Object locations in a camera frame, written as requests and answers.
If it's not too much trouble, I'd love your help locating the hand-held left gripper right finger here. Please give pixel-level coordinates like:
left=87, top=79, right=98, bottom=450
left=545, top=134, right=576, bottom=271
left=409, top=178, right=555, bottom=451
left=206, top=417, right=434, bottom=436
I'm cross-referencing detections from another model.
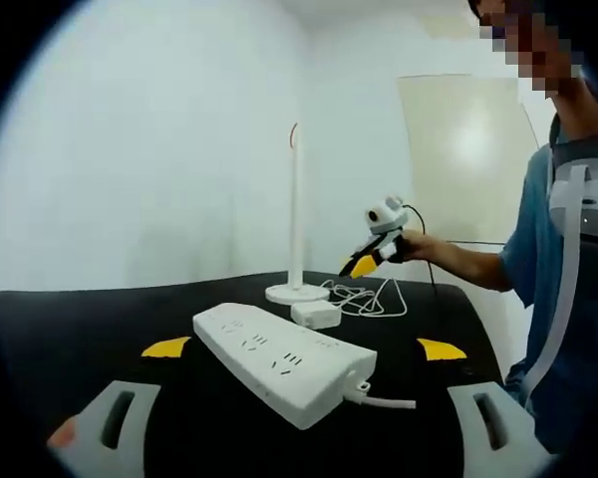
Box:
left=416, top=338, right=562, bottom=478

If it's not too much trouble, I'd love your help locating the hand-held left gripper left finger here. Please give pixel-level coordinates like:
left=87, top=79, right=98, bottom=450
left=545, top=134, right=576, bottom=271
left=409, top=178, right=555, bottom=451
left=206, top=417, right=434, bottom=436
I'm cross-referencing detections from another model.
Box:
left=54, top=336, right=192, bottom=478

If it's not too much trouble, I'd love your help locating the white desk lamp cable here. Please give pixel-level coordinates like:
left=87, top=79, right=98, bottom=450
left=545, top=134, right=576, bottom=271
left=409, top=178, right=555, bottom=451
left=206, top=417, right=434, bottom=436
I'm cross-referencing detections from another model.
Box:
left=320, top=277, right=410, bottom=321

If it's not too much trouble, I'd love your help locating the white desk lamp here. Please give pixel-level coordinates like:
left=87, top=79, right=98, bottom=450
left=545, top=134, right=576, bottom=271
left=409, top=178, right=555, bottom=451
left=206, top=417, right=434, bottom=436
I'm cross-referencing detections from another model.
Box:
left=264, top=120, right=332, bottom=305

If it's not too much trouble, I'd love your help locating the white desk lamp plug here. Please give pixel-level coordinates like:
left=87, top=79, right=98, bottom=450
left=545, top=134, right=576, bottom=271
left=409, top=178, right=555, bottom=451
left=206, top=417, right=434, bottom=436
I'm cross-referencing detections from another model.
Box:
left=290, top=299, right=342, bottom=331

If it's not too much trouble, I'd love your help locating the white power strip socket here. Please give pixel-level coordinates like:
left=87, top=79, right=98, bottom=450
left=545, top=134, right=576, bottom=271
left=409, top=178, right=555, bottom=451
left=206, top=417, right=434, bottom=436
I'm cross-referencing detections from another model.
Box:
left=192, top=301, right=379, bottom=431

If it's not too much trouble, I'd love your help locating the person's right hand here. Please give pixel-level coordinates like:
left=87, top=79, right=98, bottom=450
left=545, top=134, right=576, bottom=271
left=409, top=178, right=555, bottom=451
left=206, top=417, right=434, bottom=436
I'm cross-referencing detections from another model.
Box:
left=397, top=230, right=450, bottom=264

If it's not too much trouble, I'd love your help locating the person's left hand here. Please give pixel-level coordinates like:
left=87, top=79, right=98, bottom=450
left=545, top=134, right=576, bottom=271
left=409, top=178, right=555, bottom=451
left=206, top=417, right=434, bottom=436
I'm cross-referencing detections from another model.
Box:
left=46, top=416, right=80, bottom=450

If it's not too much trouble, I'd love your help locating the beige door panel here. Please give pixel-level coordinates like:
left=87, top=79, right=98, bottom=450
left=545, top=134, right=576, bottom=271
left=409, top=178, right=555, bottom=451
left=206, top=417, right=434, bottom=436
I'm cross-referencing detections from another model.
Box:
left=397, top=74, right=540, bottom=246

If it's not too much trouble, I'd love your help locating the person's torso in blue shirt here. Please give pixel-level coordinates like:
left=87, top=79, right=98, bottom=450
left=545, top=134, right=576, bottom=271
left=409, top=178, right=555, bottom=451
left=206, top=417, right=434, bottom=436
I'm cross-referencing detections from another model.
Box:
left=502, top=79, right=598, bottom=455

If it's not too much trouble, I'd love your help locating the grey worn chest device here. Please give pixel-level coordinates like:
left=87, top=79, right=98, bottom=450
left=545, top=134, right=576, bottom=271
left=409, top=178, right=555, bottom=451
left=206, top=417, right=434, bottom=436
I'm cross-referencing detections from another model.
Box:
left=548, top=114, right=598, bottom=248

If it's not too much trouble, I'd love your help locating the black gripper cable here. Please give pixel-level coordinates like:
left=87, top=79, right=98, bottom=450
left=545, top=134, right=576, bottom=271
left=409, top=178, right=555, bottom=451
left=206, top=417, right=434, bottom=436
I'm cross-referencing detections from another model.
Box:
left=401, top=202, right=439, bottom=289

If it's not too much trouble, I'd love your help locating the white power strip cable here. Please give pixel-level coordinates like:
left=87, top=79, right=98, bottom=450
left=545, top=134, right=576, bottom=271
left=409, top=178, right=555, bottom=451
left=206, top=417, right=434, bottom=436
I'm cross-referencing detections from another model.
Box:
left=347, top=370, right=418, bottom=411

